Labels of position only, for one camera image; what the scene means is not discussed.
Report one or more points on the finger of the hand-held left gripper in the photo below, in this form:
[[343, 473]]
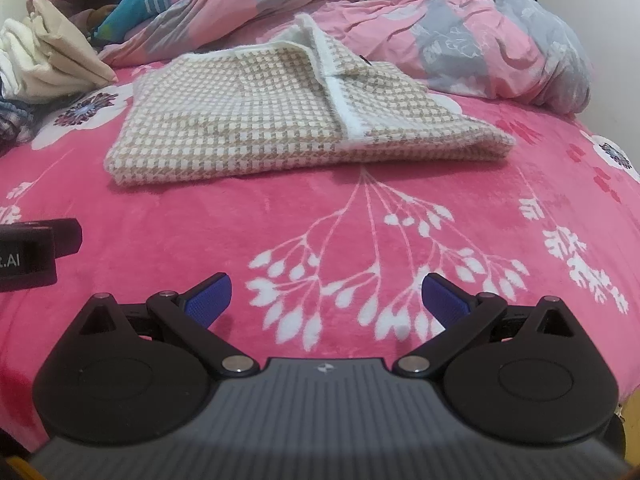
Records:
[[67, 237]]

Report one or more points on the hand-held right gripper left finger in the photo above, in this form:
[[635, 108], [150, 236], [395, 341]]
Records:
[[210, 300]]

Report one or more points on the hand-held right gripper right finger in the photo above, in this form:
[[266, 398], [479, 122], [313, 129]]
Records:
[[442, 300]]

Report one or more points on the beige white checked coat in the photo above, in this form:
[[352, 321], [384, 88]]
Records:
[[250, 115]]

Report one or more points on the blue denim garment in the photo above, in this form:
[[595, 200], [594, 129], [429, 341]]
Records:
[[12, 125]]

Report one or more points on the cream folded garment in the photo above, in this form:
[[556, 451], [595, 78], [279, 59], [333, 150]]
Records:
[[65, 55]]

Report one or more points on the pink grey floral duvet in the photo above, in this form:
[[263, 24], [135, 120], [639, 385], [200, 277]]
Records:
[[380, 15]]

